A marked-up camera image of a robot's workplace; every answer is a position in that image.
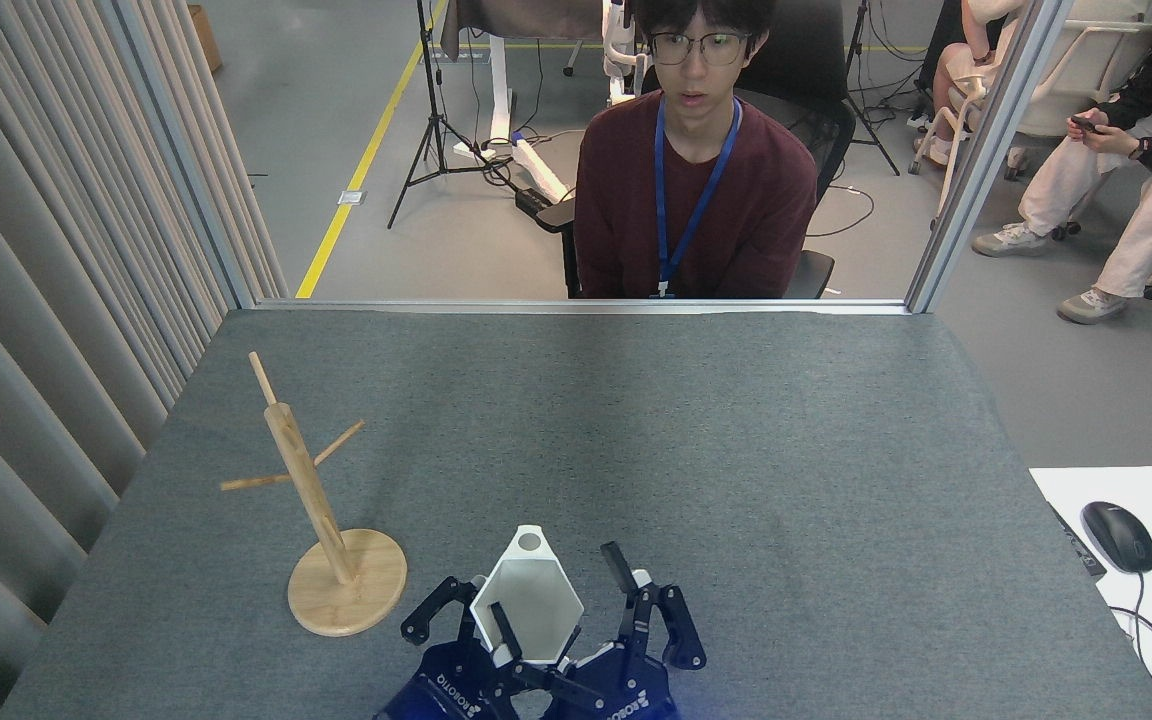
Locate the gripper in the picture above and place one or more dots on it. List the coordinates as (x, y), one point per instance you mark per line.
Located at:
(626, 690)
(446, 690)

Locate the white hexagonal cup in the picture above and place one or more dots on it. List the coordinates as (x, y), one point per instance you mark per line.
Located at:
(528, 605)

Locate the wooden cup rack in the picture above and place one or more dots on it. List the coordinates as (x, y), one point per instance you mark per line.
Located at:
(314, 495)

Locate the black labelled strip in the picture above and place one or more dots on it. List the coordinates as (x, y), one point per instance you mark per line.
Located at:
(1079, 545)

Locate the black power strip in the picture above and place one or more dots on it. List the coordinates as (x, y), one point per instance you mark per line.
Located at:
(532, 201)

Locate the black computer mouse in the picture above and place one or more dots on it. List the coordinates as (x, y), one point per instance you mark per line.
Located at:
(1119, 537)

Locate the silver floor outlet plate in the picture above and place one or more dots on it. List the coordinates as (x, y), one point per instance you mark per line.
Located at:
(351, 198)

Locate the white desk stand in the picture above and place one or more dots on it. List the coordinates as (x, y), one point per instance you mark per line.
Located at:
(501, 95)

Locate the thin black tripod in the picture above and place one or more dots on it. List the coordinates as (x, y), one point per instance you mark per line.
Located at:
(866, 90)

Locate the black-rimmed glasses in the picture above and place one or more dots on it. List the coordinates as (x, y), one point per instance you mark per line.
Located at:
(701, 47)

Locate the grey curtain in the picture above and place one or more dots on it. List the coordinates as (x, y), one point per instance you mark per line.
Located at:
(46, 250)

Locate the dark cloth on desk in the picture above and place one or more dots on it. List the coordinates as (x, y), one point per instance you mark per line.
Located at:
(526, 18)

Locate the seated person with phone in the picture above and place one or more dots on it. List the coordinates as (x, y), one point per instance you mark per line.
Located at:
(1136, 190)

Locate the black phone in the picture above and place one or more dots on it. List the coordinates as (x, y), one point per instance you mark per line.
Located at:
(1084, 124)

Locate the cardboard box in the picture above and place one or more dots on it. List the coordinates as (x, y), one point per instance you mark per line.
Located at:
(204, 40)

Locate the white chair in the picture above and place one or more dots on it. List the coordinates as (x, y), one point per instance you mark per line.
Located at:
(1076, 90)

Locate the silver table rail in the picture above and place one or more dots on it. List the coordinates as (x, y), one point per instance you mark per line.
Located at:
(536, 306)

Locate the silver post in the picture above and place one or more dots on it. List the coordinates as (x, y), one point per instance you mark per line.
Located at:
(986, 160)
(186, 170)

